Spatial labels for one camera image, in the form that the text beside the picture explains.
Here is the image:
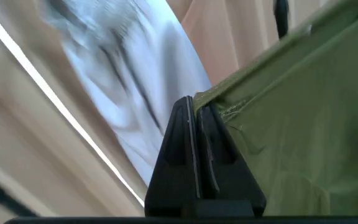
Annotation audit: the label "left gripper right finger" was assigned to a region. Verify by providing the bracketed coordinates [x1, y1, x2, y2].
[193, 103, 267, 218]

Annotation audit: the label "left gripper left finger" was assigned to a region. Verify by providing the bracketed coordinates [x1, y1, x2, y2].
[144, 95, 201, 218]

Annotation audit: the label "green printed shirt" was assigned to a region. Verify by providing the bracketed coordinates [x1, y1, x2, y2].
[193, 0, 358, 217]

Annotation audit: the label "pale grey shorts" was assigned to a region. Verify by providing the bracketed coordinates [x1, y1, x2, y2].
[39, 0, 213, 187]

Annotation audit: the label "black clothes rack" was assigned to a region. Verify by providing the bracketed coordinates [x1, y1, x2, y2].
[273, 0, 291, 40]

